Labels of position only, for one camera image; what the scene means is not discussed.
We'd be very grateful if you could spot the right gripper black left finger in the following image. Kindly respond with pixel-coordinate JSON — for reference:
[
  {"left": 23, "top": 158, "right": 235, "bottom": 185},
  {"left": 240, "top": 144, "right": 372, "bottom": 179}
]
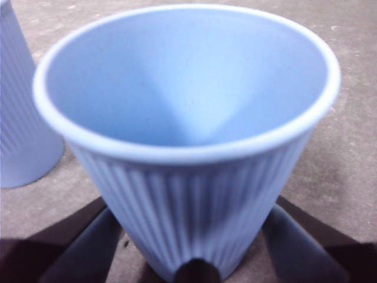
[{"left": 0, "top": 200, "right": 130, "bottom": 283}]

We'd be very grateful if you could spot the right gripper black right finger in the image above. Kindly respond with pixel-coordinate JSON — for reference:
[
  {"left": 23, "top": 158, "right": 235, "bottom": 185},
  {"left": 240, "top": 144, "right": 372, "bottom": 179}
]
[{"left": 263, "top": 196, "right": 377, "bottom": 283}]

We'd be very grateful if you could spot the blue ribbed plastic cup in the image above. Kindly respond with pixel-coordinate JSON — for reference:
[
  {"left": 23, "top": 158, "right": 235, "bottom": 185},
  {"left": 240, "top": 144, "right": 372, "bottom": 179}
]
[
  {"left": 32, "top": 2, "right": 342, "bottom": 281},
  {"left": 0, "top": 0, "right": 65, "bottom": 189}
]

